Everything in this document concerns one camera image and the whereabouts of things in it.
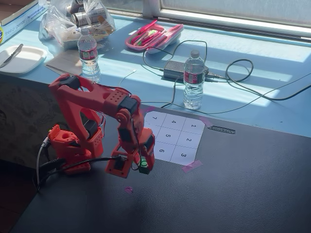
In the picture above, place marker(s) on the orange servo-driven gripper jaw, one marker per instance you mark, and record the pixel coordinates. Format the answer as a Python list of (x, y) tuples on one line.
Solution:
[(151, 159)]

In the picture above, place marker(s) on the clear plastic bag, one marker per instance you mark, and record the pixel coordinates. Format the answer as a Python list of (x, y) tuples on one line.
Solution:
[(58, 21)]

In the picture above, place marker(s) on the pink pen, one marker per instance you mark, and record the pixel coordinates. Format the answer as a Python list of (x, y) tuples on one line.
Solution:
[(148, 26)]

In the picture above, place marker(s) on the Tide detergent cardboard box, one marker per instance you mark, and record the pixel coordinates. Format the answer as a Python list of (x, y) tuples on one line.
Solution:
[(14, 24)]

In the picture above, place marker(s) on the black power adapter brick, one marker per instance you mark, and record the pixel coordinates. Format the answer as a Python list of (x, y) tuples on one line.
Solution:
[(173, 68)]

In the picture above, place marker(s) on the clear water bottle green-red label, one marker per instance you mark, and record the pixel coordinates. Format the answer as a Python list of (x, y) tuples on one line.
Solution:
[(89, 58)]

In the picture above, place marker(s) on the silver drink can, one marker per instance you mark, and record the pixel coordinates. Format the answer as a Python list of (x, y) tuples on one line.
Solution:
[(81, 17)]

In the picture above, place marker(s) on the white window screen frame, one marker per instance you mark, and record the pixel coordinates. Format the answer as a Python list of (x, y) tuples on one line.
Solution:
[(218, 15)]

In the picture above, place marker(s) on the pink pencil case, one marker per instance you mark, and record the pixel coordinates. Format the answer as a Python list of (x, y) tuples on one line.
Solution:
[(155, 41)]

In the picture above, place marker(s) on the green cube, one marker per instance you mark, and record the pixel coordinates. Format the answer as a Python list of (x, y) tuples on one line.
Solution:
[(144, 168)]

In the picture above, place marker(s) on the orange 3D-printed robot arm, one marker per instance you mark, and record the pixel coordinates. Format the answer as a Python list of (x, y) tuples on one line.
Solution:
[(73, 97)]

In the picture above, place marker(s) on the clear plastic knife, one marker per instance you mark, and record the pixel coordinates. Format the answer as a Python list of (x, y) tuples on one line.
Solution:
[(12, 55)]

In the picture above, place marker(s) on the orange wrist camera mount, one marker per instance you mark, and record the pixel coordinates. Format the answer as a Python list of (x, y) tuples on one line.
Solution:
[(121, 173)]

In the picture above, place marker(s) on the orange static gripper jaw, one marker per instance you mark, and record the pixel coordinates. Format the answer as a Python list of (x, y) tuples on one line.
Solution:
[(136, 156)]

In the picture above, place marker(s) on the pink tape piece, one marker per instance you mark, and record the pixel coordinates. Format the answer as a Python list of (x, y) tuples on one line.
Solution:
[(192, 166), (206, 121), (150, 109)]

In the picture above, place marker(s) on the white foam plate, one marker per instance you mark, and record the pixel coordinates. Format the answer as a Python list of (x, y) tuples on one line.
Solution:
[(26, 59)]

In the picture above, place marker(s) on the orange gripper body black servo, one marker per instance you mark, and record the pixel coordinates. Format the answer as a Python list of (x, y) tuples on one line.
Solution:
[(148, 143)]

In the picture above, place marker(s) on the small purple table mark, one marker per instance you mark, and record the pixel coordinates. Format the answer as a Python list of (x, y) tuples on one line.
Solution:
[(128, 189)]

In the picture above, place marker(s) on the white numbered grid paper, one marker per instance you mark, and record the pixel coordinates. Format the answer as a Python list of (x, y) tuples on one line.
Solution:
[(184, 140)]

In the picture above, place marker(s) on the clear water bottle red-black label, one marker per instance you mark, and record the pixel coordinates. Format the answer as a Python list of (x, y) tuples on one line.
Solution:
[(194, 80)]

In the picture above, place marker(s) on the grey paper napkin stack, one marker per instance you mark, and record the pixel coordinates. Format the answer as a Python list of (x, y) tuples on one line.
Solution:
[(66, 60)]

